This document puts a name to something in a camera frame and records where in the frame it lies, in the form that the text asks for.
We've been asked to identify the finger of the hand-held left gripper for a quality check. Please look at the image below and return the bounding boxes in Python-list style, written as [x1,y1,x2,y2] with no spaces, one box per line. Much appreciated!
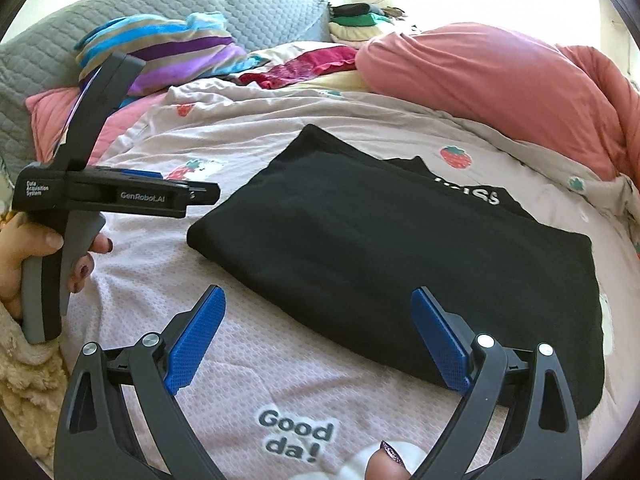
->
[94,165,222,208]

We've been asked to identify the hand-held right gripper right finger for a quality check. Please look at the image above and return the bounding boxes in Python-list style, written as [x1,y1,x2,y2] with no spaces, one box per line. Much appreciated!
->
[410,286,583,480]

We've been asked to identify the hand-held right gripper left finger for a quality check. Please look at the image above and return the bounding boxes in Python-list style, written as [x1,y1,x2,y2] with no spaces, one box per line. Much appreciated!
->
[54,284,228,480]

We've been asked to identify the black sweatshirt with orange cuffs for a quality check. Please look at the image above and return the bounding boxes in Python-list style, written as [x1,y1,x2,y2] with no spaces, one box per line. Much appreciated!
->
[186,124,607,422]

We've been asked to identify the person's left forearm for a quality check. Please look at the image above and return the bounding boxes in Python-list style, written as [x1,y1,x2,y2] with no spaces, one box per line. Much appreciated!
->
[0,300,68,466]

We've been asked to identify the stack of folded clothes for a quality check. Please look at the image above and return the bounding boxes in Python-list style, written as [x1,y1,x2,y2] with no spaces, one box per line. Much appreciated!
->
[327,2,417,52]

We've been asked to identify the person's left hand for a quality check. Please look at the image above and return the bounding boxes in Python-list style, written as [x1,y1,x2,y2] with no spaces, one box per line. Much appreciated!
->
[0,210,114,322]

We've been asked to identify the person's right hand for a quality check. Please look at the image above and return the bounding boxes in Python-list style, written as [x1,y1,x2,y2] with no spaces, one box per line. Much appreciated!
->
[364,440,416,480]

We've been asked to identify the pale pink printed bed blanket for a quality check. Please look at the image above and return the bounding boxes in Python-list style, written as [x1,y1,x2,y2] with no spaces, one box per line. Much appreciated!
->
[45,77,640,480]

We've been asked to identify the striped purple and blue pillow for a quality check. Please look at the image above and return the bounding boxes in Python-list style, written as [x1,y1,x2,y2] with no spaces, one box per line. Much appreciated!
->
[74,11,262,97]

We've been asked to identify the red cloth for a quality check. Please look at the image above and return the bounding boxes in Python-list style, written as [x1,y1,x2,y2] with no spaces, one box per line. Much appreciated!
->
[234,44,360,92]

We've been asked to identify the grey quilted pillow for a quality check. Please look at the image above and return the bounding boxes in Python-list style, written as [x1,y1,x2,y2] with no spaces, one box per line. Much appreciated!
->
[0,0,335,147]

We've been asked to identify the pink quilt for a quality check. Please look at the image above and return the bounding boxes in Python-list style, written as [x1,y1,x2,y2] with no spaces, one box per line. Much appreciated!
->
[24,22,640,261]

